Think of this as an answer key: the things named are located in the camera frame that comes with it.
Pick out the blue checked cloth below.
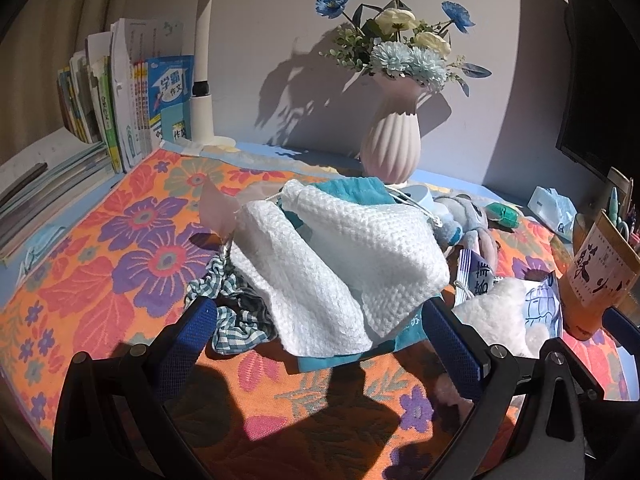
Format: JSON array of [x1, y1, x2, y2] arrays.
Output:
[[184, 254, 278, 356]]

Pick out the white desk lamp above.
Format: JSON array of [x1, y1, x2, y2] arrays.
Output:
[[190, 0, 235, 148]]

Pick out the pink sheer fabric piece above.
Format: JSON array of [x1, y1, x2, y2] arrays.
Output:
[[198, 178, 240, 242]]

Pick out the brown paper pen holder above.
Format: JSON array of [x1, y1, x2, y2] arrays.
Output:
[[559, 210, 639, 340]]

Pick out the blue tissue pack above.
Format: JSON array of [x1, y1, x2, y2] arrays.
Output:
[[527, 186, 577, 240]]

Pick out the blue and white artificial flowers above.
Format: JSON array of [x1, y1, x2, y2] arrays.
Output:
[[314, 0, 491, 94]]

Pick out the blue cover study book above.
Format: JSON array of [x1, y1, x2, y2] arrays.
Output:
[[148, 55, 193, 146]]

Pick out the stack of flat books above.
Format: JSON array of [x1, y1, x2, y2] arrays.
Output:
[[1, 128, 116, 263]]

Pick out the floral orange table mat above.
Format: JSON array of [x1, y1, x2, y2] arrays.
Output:
[[0, 147, 629, 480]]

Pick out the white waffle towel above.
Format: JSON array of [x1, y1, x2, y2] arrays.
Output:
[[230, 179, 450, 358]]

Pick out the row of upright books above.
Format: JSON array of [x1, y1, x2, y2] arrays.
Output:
[[58, 18, 184, 172]]

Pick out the grey plush toy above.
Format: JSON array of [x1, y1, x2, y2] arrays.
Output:
[[435, 194, 498, 271]]

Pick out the pink ribbed vase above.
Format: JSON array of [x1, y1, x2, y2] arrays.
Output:
[[359, 71, 426, 184]]

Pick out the black monitor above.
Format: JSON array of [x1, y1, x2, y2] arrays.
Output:
[[556, 0, 639, 181]]

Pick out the teal drawstring pouch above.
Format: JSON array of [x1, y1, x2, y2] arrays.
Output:
[[282, 177, 450, 372]]

